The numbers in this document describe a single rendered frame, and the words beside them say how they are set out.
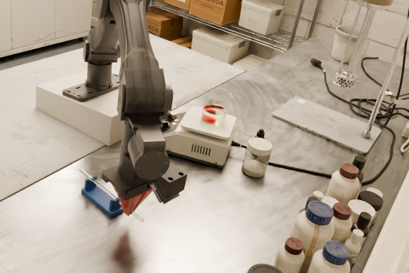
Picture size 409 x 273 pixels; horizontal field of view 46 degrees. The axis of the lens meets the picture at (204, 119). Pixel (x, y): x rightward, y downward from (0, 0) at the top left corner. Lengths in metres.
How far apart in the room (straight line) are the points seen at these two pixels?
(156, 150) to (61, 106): 0.54
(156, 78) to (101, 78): 0.47
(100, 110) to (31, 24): 2.76
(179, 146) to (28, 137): 0.35
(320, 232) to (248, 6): 2.70
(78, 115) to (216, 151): 0.35
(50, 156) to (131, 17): 0.42
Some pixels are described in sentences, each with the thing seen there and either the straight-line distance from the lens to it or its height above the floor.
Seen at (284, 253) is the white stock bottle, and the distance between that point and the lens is 0.87.
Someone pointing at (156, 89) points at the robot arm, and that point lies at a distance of 0.79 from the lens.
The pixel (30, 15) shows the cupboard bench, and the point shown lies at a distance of 3.87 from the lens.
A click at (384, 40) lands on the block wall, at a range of 3.52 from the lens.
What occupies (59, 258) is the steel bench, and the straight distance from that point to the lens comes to 0.89.
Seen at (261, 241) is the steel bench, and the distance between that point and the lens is 0.99.
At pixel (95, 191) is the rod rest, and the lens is 1.02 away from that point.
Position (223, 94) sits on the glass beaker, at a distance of 1.17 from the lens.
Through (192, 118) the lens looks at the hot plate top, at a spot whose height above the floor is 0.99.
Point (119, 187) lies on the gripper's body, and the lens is 0.85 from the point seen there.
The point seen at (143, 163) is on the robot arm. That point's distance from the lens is 0.76.
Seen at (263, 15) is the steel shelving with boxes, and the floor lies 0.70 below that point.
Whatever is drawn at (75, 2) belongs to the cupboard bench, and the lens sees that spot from 4.16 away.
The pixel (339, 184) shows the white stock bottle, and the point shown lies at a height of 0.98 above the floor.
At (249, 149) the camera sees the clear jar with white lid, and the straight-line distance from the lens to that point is 1.13.
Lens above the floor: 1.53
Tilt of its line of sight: 28 degrees down
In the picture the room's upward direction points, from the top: 11 degrees clockwise
